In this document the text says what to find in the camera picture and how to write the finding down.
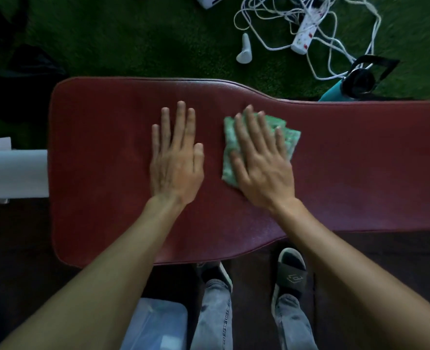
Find person's left leg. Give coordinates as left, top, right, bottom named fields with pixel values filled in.
left=190, top=279, right=234, bottom=350

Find black right slide sandal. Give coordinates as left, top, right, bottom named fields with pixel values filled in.
left=271, top=248, right=307, bottom=317

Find tangled white cable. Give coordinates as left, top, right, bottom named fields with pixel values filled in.
left=234, top=0, right=382, bottom=81

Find clear plastic storage box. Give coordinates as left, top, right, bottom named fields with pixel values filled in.
left=120, top=297, right=189, bottom=350

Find white power strip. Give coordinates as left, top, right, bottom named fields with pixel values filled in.
left=291, top=3, right=327, bottom=55

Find black bag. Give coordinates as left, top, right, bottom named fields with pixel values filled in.
left=0, top=44, right=70, bottom=124

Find person's right hand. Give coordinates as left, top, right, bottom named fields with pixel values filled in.
left=230, top=105, right=296, bottom=212

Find white handheld controller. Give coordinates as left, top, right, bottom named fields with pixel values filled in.
left=236, top=33, right=253, bottom=64

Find white box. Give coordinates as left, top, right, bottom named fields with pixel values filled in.
left=193, top=0, right=229, bottom=10

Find person's right leg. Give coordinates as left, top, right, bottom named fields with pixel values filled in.
left=274, top=294, right=319, bottom=350

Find maroon padded bench cushion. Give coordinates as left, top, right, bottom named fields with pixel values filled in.
left=49, top=77, right=430, bottom=269

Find green patterned cleaning cloth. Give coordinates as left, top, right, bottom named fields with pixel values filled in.
left=221, top=112, right=302, bottom=188

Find person's right forearm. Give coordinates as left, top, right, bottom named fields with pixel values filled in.
left=271, top=197, right=430, bottom=350

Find person's left hand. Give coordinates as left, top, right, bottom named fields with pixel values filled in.
left=150, top=101, right=205, bottom=207

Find teal water bottle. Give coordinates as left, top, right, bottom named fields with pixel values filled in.
left=317, top=68, right=377, bottom=102

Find person's leg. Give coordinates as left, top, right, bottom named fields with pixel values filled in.
left=274, top=294, right=319, bottom=350
left=190, top=279, right=234, bottom=350

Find white paper roll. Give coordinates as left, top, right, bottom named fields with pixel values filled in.
left=0, top=149, right=50, bottom=200

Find person's left forearm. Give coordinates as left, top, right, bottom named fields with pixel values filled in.
left=0, top=195, right=186, bottom=350

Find black left slide sandal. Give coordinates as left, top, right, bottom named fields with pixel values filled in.
left=196, top=261, right=234, bottom=293

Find black slide sandal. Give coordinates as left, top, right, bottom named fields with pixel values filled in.
left=271, top=248, right=307, bottom=317
left=196, top=261, right=234, bottom=293

